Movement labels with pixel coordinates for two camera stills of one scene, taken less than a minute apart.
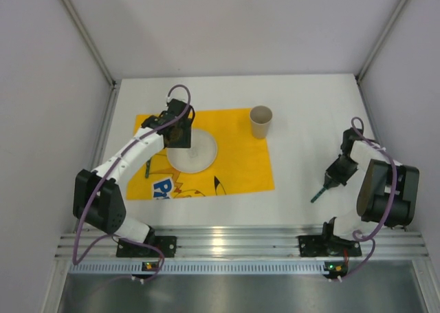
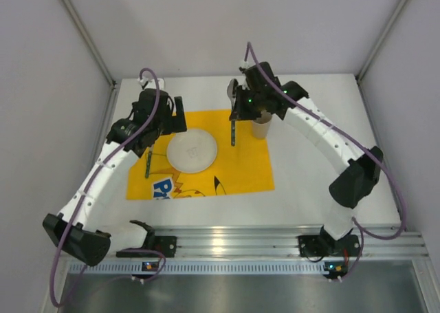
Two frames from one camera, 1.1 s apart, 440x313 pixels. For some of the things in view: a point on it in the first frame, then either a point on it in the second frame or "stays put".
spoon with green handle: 317,195 to 231,92
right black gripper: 330,181 to 243,111
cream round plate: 199,157 stays put
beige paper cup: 260,117 stays put
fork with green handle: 148,164 stays put
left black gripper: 181,138 to 159,131
